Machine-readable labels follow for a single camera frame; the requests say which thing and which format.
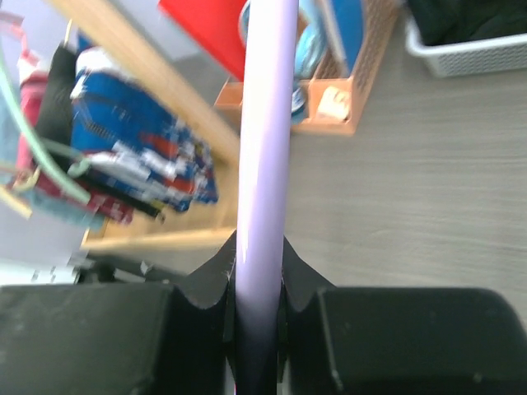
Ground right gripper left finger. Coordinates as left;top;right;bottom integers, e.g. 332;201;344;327
1;237;236;394

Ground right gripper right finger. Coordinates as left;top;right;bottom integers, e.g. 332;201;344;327
282;244;526;394

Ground lilac plastic hanger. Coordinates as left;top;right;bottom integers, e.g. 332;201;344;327
236;1;298;394

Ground black trousers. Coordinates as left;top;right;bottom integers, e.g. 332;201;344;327
407;0;526;46

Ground mint green hanger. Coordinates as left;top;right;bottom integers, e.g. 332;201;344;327
1;54;91;205

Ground blue patterned garment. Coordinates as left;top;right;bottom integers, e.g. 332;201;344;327
71;46;218;211

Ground orange file organizer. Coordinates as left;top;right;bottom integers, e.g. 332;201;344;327
213;0;400;137

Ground light blue garment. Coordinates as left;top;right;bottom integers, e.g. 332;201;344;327
0;96;19;164

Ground wooden clothes rack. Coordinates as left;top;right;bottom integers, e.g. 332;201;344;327
52;1;240;251

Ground light blue headphones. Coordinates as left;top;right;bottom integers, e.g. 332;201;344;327
239;0;330;124

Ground red folder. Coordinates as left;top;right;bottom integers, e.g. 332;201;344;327
158;0;245;81

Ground blue folder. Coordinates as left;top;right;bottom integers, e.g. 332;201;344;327
329;0;364;75

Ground white plastic basket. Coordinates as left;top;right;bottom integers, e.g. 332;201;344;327
405;16;526;78

